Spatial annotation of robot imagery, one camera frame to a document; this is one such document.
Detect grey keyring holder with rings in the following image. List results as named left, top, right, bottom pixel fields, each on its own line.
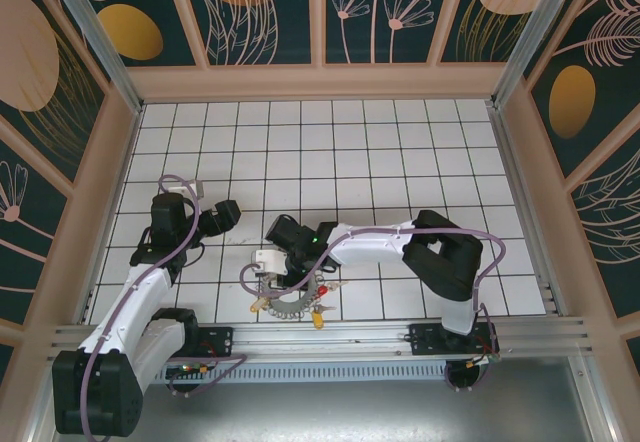
left=259, top=274, right=324, bottom=321

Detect grey metal sheet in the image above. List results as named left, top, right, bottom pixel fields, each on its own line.
left=49, top=356, right=596, bottom=442

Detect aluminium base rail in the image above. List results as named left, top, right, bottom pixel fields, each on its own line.
left=53, top=317, right=594, bottom=363

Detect small black base plate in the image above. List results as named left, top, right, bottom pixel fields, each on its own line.
left=197, top=325, right=236, bottom=357

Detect grey slotted cable duct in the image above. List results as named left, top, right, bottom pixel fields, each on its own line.
left=149, top=361, right=451, bottom=384

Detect red power wire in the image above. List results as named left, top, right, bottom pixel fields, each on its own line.
left=467, top=341, right=501, bottom=366
left=199, top=341, right=225, bottom=378

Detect wide black base plate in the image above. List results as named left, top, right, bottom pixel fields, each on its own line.
left=408, top=321, right=501, bottom=359

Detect aluminium corner post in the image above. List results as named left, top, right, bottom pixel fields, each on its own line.
left=39, top=0, right=146, bottom=116
left=491, top=0, right=571, bottom=108

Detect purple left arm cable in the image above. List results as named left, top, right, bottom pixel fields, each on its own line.
left=79, top=174, right=249, bottom=436

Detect aluminium side rail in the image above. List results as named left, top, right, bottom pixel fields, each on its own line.
left=487, top=104, right=561, bottom=319

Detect aluminium frame rail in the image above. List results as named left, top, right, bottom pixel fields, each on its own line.
left=24, top=391, right=64, bottom=442
left=569, top=349, right=619, bottom=442

